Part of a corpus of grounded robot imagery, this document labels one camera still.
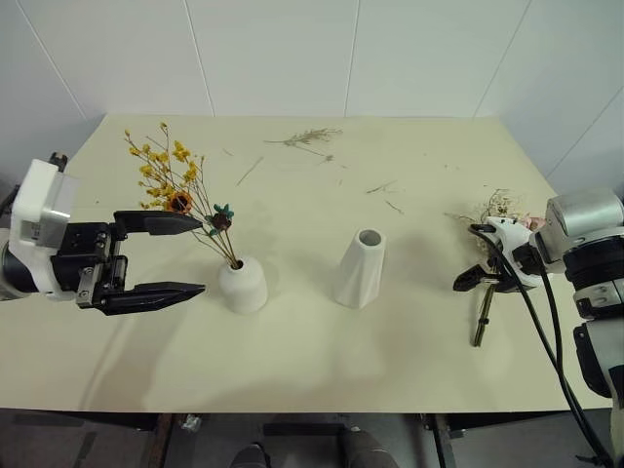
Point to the black table frame rail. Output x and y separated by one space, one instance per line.
73 420
502 424

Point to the small loose dried sprig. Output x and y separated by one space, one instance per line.
329 158

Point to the black flat bar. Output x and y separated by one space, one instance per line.
302 429

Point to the yellow flower bouquet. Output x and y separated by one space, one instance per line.
180 202

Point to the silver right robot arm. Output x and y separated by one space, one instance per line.
585 209

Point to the short loose dry twig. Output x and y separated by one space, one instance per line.
382 186
394 206

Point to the dark rounded shape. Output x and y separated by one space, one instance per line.
368 451
251 456

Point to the round white vase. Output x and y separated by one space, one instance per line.
242 287

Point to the dried white flower bouquet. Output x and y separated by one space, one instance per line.
484 312

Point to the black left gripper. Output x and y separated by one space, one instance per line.
78 253

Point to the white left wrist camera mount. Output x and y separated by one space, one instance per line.
36 195

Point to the tall white faceted vase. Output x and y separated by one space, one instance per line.
361 273

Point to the thin loose dry stalk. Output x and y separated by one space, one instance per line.
249 171

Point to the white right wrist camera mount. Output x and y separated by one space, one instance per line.
512 234

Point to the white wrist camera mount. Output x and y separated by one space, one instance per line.
512 234
36 195

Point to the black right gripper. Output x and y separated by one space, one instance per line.
509 283

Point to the loose dried grass sprig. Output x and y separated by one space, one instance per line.
307 136

